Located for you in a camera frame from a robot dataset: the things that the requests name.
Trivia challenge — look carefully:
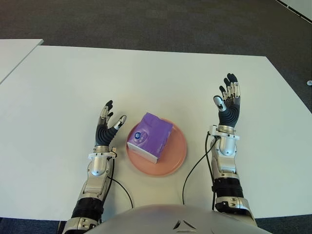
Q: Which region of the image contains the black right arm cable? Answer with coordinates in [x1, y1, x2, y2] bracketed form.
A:
[182, 131, 217, 212]

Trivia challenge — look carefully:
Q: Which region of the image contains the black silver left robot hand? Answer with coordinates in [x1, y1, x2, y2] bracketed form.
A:
[94, 99, 128, 150]

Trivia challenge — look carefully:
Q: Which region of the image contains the white neighbouring table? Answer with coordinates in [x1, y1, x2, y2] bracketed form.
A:
[0, 39, 44, 85]

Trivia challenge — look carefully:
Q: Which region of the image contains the purple white tissue pack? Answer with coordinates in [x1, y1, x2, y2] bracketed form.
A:
[127, 112, 175, 164]

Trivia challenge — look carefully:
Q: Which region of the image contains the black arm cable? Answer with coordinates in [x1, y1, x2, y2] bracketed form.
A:
[182, 131, 217, 212]
[107, 158, 135, 209]

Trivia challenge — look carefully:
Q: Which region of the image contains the grey robot torso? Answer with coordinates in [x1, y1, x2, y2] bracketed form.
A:
[85, 204, 266, 234]

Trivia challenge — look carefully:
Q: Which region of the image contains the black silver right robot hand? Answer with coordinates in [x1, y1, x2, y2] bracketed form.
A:
[213, 73, 242, 129]

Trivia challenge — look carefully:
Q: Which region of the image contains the round pink plate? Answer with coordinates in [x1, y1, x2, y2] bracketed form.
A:
[126, 117, 188, 176]

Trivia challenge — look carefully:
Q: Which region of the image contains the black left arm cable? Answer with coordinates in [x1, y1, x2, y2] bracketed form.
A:
[107, 158, 135, 209]

